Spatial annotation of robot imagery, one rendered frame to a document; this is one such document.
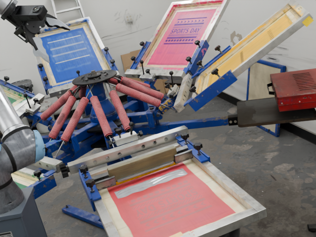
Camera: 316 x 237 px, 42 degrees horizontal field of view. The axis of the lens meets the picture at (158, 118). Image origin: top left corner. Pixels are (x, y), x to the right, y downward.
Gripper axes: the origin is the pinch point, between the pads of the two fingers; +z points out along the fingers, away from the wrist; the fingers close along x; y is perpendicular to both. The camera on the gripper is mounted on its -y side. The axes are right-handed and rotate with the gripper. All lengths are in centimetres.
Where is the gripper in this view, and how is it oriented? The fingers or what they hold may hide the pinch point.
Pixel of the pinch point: (61, 45)
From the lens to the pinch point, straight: 142.4
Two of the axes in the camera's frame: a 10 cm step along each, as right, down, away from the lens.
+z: 7.0, 5.5, 4.5
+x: -3.5, 8.2, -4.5
